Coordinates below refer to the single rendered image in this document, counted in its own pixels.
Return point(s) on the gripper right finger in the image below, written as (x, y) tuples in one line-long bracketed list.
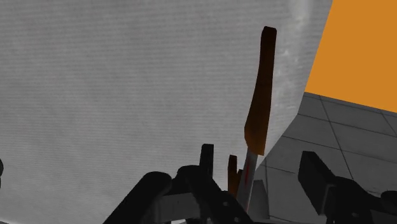
[(338, 195)]

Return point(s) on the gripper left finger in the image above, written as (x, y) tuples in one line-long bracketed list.
[(192, 183)]

